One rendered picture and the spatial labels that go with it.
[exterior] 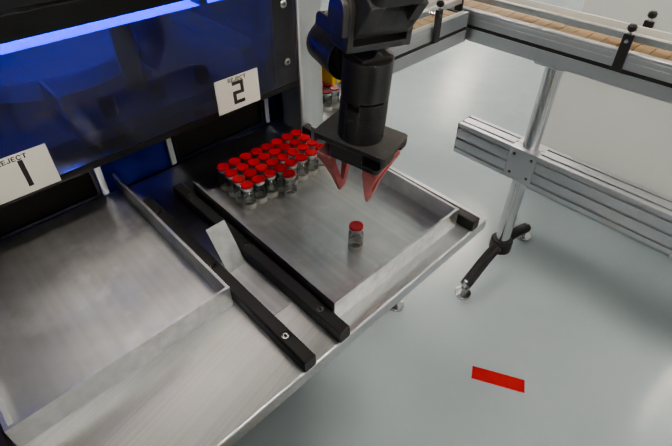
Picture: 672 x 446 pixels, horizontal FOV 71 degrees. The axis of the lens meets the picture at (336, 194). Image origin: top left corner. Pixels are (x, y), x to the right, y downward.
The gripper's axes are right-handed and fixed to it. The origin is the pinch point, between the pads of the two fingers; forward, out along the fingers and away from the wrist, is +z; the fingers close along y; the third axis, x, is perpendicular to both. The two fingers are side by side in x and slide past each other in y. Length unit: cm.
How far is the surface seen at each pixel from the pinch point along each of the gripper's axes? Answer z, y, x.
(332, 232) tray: 10.4, 3.0, 0.2
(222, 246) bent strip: 7.8, 13.0, 13.4
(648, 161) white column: 63, -51, -144
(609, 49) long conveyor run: 6, -22, -88
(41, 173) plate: -0.7, 35.3, 22.4
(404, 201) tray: 10.2, -3.1, -12.5
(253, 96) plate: 0.4, 27.0, -11.0
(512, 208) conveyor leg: 69, -15, -94
